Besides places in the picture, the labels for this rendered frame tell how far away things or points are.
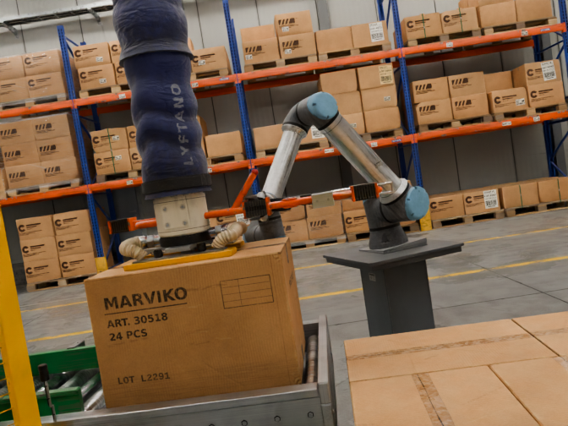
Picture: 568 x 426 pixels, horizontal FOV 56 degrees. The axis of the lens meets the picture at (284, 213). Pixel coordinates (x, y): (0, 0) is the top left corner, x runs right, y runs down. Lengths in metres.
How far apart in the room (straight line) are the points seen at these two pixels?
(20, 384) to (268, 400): 0.64
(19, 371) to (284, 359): 0.71
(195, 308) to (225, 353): 0.16
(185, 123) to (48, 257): 8.14
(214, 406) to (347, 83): 7.90
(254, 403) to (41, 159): 8.41
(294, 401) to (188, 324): 0.39
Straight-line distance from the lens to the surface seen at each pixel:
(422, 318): 2.65
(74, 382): 2.19
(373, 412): 1.44
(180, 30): 1.80
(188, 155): 1.71
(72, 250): 9.59
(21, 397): 1.59
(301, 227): 8.85
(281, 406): 1.52
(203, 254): 1.64
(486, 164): 10.91
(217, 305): 1.61
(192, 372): 1.68
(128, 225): 2.08
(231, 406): 1.53
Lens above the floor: 1.15
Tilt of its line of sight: 3 degrees down
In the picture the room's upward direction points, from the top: 9 degrees counter-clockwise
